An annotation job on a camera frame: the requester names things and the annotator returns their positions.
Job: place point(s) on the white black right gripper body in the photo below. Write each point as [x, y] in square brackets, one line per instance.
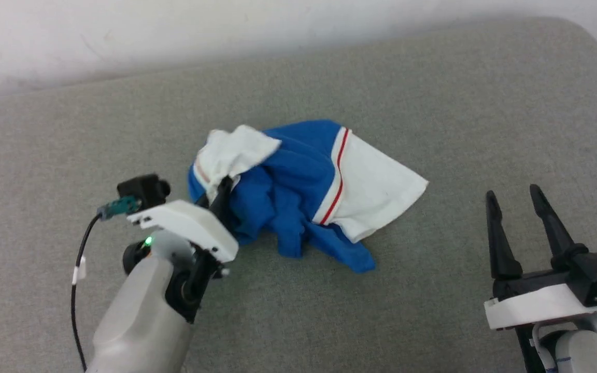
[531, 305]

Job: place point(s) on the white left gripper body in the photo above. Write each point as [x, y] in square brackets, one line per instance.
[189, 224]

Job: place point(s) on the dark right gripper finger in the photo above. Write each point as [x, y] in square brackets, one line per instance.
[555, 228]
[500, 248]

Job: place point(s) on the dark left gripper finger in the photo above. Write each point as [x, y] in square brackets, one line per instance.
[223, 196]
[201, 200]

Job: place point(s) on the blue white red-striped t-shirt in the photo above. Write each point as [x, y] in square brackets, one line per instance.
[288, 186]

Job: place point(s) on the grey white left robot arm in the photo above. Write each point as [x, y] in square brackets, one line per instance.
[143, 311]

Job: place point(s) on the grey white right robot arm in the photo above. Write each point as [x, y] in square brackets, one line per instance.
[583, 352]

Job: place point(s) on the grey fabric sofa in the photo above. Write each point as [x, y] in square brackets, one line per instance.
[433, 103]

